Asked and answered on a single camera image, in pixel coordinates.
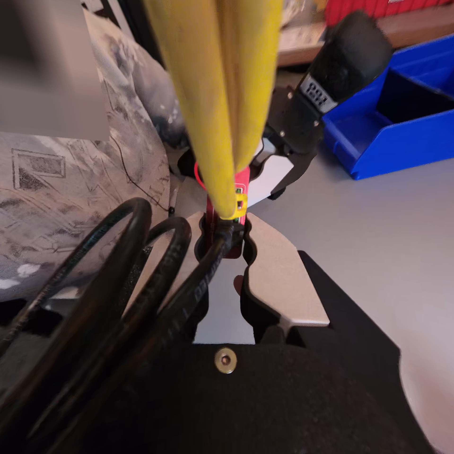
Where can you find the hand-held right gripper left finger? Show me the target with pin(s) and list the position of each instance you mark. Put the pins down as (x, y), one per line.
(193, 221)

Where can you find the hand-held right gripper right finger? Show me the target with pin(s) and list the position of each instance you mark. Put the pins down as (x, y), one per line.
(283, 283)

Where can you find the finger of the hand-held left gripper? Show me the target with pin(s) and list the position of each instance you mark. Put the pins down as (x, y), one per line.
(269, 177)
(189, 198)

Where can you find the red ethernet splitter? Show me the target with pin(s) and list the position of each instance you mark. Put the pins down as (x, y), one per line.
(244, 177)

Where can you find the blue plastic bin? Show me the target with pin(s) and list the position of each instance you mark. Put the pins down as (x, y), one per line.
(390, 152)

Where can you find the black clip microphone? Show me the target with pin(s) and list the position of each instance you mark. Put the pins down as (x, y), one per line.
(171, 210)

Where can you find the person's grey patterned sweatshirt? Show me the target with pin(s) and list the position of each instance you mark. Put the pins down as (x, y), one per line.
(71, 212)

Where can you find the red plastic crate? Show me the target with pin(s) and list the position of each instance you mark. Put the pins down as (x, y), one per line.
(372, 9)

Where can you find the wooden table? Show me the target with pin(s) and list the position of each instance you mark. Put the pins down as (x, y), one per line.
(408, 32)

